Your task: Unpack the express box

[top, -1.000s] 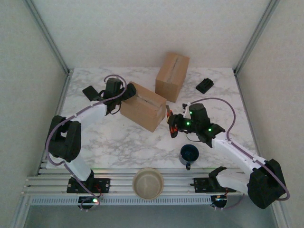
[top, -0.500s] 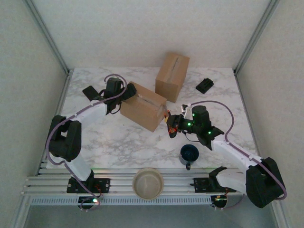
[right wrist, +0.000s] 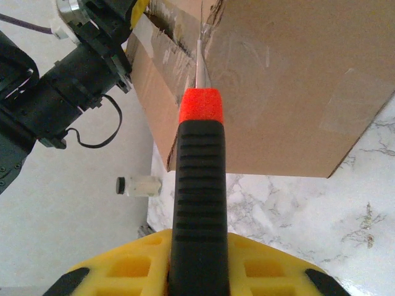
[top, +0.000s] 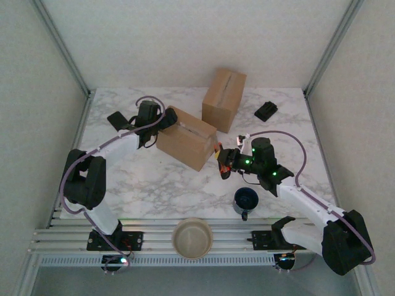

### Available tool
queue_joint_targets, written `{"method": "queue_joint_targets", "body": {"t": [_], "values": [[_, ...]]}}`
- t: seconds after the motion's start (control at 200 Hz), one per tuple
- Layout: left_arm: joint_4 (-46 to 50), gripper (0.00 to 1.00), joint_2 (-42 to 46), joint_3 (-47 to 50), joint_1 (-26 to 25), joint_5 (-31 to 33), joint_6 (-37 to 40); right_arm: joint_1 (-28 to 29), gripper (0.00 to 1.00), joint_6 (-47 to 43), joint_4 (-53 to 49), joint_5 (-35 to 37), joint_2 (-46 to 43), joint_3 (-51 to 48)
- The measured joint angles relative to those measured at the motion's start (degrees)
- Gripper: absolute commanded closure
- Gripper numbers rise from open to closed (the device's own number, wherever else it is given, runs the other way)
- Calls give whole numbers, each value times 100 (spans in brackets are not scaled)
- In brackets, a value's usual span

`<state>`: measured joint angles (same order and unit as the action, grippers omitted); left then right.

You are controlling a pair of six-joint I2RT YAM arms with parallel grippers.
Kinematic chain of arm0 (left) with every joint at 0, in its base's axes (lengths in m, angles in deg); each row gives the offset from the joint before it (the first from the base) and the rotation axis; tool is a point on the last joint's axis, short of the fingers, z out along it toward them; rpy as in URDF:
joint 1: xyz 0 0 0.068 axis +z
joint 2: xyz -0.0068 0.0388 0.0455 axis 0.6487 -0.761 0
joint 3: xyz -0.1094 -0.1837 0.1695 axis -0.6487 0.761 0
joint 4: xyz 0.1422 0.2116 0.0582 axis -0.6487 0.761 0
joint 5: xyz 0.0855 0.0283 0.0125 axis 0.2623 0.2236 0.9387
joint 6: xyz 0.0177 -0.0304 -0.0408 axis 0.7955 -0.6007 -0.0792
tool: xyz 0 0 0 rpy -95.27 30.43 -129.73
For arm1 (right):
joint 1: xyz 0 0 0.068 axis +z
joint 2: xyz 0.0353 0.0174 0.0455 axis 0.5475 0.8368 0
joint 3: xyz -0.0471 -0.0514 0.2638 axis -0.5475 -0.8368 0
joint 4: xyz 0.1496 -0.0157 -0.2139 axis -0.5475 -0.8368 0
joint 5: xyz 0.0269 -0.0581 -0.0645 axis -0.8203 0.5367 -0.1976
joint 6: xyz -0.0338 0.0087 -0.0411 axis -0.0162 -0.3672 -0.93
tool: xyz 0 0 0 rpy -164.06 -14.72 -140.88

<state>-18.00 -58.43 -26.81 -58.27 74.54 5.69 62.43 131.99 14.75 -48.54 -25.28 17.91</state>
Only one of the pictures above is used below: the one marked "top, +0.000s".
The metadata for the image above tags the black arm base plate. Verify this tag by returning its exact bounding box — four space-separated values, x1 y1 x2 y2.
87 230 144 252
252 230 297 251

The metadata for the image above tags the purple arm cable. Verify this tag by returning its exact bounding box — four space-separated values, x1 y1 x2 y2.
236 131 376 273
60 96 167 274

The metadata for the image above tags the black smartphone purple case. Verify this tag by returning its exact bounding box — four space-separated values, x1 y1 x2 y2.
107 111 130 132

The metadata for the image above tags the aluminium mounting rail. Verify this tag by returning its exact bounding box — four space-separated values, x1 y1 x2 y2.
29 209 365 254

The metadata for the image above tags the white slotted cable duct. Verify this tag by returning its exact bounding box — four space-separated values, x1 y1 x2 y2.
39 254 276 268

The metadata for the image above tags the taped squat cardboard box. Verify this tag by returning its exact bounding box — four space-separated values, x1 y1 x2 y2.
156 105 218 171

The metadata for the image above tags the orange black utility knife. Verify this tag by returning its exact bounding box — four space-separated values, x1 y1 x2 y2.
212 141 231 181

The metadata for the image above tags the grey table side rail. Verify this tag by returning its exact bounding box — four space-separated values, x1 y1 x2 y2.
57 91 95 213
304 92 345 218

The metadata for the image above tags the round black controller board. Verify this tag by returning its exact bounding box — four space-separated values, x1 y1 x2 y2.
101 254 136 274
273 252 297 274

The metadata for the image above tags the beige bowl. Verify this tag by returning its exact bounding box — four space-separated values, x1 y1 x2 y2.
171 217 214 261

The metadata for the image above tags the dark blue mug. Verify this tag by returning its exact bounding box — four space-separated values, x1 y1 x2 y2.
233 186 260 222

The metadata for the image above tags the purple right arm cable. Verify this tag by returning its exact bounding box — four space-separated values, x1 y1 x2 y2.
236 131 376 273

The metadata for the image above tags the black plastic holder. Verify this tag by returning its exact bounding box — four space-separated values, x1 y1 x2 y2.
254 101 279 122

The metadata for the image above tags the tall cardboard box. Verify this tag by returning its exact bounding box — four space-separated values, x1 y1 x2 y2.
201 67 247 134

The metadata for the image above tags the aluminium frame post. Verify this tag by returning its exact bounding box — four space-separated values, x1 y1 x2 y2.
302 0 365 98
29 0 92 98

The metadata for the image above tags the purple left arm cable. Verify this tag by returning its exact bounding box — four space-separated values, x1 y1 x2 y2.
60 96 167 274

